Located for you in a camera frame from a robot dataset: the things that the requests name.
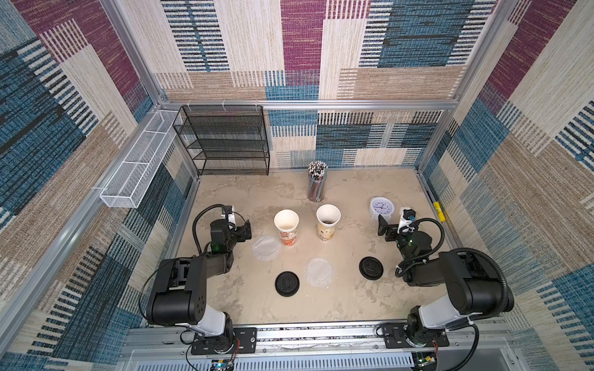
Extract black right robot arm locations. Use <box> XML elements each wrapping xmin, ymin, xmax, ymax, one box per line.
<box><xmin>377</xmin><ymin>215</ymin><xmax>514</xmax><ymax>347</ymax></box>

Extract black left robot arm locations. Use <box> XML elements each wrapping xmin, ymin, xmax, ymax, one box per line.
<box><xmin>138</xmin><ymin>204</ymin><xmax>252</xmax><ymax>354</ymax></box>

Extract white round clock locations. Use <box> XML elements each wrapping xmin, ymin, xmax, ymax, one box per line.
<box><xmin>369</xmin><ymin>196</ymin><xmax>394</xmax><ymax>222</ymax></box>

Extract metal straw holder cup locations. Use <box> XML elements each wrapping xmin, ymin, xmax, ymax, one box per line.
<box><xmin>308</xmin><ymin>160</ymin><xmax>327</xmax><ymax>202</ymax></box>

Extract black cup lid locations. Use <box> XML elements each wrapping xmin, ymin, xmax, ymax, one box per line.
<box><xmin>275</xmin><ymin>271</ymin><xmax>300</xmax><ymax>297</ymax></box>
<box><xmin>359</xmin><ymin>257</ymin><xmax>384</xmax><ymax>281</ymax></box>

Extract yellow marker on rail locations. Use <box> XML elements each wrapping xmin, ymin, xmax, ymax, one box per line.
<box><xmin>433</xmin><ymin>201</ymin><xmax>446</xmax><ymax>223</ymax></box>

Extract beige patterned paper cup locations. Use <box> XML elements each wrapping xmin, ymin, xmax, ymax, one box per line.
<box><xmin>316</xmin><ymin>204</ymin><xmax>341</xmax><ymax>241</ymax></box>

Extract translucent leak-proof paper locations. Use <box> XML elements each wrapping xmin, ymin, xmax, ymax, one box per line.
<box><xmin>252</xmin><ymin>236</ymin><xmax>282</xmax><ymax>261</ymax></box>
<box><xmin>306</xmin><ymin>258</ymin><xmax>334</xmax><ymax>288</ymax></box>

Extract white wire mesh basket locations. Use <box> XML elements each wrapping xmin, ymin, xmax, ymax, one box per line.
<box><xmin>100</xmin><ymin>111</ymin><xmax>177</xmax><ymax>209</ymax></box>

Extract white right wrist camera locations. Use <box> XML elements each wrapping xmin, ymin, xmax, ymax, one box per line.
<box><xmin>398</xmin><ymin>207</ymin><xmax>416</xmax><ymax>235</ymax></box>

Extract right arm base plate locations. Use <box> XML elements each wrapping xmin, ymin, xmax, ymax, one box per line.
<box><xmin>378</xmin><ymin>322</ymin><xmax>450</xmax><ymax>349</ymax></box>

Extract red patterned paper cup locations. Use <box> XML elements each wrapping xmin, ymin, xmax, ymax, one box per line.
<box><xmin>274</xmin><ymin>210</ymin><xmax>299</xmax><ymax>246</ymax></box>

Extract black wire shelf rack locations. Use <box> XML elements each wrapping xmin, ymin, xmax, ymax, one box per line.
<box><xmin>173</xmin><ymin>105</ymin><xmax>271</xmax><ymax>176</ymax></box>

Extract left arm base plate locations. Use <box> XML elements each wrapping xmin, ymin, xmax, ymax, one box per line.
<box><xmin>190</xmin><ymin>327</ymin><xmax>258</xmax><ymax>356</ymax></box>

